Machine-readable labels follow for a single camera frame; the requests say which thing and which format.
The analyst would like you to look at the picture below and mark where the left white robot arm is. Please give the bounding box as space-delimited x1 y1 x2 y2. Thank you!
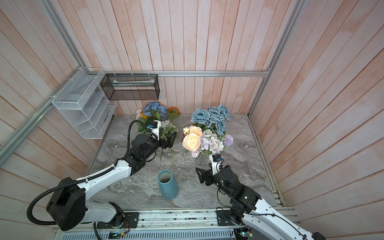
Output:
46 133 177 231

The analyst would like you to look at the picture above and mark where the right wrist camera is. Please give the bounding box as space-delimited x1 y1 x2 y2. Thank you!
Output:
209 154 223 175

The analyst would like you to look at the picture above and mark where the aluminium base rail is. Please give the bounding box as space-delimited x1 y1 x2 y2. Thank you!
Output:
52 208 301 240

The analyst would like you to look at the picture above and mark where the black corrugated cable hose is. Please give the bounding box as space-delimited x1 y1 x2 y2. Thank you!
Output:
26 119 151 226

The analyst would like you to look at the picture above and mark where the peach rose stem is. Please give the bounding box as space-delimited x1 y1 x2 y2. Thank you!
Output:
183 126 203 152

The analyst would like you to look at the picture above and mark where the blue hydrangea mixed bouquet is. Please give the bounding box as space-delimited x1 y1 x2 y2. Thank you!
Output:
136 102 168 126

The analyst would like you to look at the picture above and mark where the orange flower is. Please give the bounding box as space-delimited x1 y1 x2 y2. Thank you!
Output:
168 107 181 120

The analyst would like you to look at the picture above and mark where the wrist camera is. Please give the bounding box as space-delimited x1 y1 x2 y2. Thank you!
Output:
209 154 223 175
148 120 162 141

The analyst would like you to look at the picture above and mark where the pink white hydrangea bouquet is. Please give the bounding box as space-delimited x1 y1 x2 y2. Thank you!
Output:
192 129 234 158

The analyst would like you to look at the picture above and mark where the black mesh basket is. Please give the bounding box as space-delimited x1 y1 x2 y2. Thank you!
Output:
100 73 160 101

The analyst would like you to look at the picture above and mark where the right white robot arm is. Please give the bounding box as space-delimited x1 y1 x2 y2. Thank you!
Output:
196 166 325 240

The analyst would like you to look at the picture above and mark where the teal blue rose bouquet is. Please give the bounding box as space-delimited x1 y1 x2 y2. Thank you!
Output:
191 105 231 136

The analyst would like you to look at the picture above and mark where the white wire mesh shelf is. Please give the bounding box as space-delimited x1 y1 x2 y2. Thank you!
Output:
52 68 118 140

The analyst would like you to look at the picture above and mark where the teal ceramic vase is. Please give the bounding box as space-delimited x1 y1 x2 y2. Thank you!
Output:
157 170 179 200

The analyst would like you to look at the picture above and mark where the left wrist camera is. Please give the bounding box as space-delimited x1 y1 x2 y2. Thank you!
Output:
148 120 162 141

